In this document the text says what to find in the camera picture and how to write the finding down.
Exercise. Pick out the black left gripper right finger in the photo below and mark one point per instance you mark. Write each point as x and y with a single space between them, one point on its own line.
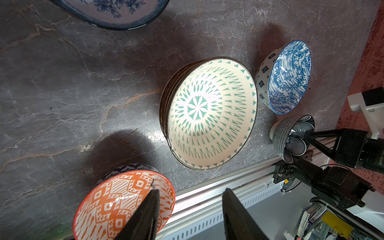
239 225

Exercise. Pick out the blue floral rimmed bowl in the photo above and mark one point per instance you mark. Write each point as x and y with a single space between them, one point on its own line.
120 15

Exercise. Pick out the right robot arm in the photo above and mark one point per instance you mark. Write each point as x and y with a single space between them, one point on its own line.
325 160

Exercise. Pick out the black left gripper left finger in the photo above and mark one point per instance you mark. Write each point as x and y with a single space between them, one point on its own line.
143 224

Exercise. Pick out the orange white pattern bowl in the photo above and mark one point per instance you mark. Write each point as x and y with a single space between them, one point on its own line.
110 205

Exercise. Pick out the dark flower-shaped bowl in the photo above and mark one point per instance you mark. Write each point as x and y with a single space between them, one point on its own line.
288 137

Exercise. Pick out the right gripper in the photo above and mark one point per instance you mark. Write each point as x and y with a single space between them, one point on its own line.
352 148

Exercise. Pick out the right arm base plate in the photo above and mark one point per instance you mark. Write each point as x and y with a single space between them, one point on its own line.
339 187

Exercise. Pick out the white green pattern bowl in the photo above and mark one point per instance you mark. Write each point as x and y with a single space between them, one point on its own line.
212 113

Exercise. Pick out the blue swirl pattern bowl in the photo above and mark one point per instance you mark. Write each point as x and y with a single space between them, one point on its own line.
283 77

